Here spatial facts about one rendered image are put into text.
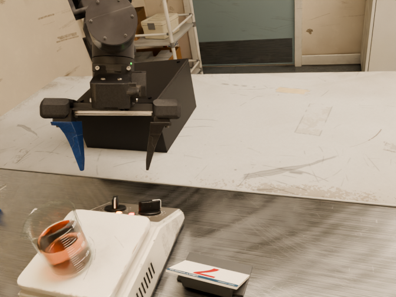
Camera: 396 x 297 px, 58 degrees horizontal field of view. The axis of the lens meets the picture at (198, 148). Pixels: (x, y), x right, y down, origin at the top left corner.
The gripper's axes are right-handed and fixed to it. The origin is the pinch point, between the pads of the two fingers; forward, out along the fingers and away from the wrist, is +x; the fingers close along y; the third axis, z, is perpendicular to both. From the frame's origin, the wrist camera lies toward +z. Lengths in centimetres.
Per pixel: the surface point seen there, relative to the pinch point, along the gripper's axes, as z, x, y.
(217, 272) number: 9.0, 15.1, 13.6
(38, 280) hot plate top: 12.7, 13.6, -6.7
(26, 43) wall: -168, -46, -72
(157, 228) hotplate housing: 6.6, 10.1, 6.1
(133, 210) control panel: -0.5, 9.4, 2.5
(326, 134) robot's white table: -14.5, -1.0, 38.2
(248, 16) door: -262, -91, 80
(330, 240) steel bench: 6.6, 12.3, 29.3
